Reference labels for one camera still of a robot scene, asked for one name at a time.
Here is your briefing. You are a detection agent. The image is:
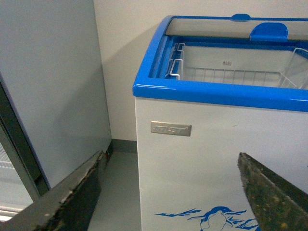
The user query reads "rear blue framed glass lid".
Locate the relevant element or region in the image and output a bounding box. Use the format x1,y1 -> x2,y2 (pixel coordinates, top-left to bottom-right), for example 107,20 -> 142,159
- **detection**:
173,13 -> 308,22

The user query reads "tall glass-door display fridge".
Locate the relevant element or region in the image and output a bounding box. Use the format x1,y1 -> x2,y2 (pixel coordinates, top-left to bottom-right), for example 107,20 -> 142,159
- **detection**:
0,0 -> 111,222

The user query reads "silver brand name plate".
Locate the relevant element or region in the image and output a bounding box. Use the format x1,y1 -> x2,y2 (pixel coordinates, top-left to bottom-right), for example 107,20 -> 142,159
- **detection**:
150,121 -> 192,137

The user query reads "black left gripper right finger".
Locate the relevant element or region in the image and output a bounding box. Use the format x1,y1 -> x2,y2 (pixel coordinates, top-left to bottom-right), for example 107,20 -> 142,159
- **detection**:
237,153 -> 308,231

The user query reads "white wire freezer basket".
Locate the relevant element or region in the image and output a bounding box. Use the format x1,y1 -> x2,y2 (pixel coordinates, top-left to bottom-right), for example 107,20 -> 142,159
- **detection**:
165,43 -> 308,90

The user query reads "blue framed glass sliding lid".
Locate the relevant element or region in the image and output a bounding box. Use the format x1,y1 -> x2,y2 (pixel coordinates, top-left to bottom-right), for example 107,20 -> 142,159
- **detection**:
166,18 -> 308,42

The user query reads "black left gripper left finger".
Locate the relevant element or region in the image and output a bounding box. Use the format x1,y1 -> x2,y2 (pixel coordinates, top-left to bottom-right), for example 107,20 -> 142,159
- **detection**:
0,152 -> 103,231

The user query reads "white blue chest freezer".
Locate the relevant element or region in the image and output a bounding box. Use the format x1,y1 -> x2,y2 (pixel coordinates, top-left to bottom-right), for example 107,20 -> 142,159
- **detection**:
132,15 -> 308,231

